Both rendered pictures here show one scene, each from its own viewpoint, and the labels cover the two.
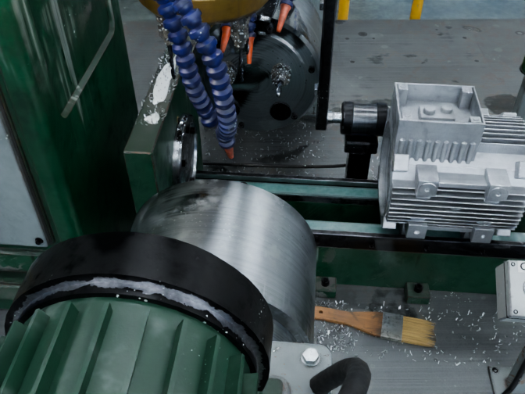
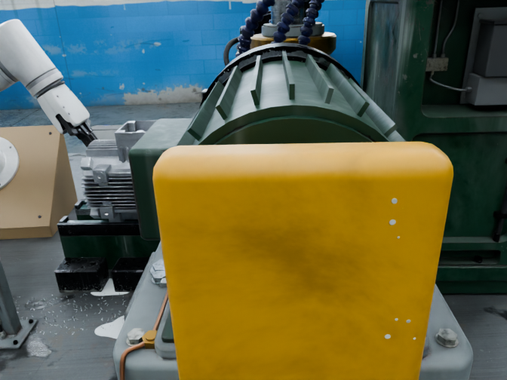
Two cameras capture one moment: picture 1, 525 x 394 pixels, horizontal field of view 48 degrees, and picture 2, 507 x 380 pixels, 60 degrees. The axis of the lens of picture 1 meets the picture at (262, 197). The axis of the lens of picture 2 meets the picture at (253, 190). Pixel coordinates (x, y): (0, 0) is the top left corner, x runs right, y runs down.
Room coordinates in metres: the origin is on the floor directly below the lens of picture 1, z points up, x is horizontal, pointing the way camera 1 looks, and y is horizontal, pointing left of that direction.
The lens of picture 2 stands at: (1.72, -0.07, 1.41)
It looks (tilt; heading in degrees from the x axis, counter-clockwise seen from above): 24 degrees down; 177
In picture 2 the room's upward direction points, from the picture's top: 2 degrees counter-clockwise
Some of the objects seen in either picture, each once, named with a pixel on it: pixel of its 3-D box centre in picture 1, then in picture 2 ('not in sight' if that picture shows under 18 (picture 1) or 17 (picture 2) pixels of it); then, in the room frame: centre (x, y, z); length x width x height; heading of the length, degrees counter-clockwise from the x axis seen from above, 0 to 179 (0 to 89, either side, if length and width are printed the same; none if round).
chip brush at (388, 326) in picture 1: (373, 323); not in sight; (0.58, -0.18, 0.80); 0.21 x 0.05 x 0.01; 76
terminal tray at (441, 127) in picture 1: (433, 122); (149, 141); (0.73, -0.26, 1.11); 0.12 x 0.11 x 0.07; 84
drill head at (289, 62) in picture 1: (260, 47); not in sight; (1.08, 0.00, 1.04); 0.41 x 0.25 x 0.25; 175
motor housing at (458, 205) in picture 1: (447, 171); (137, 178); (0.72, -0.30, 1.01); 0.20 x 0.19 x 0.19; 84
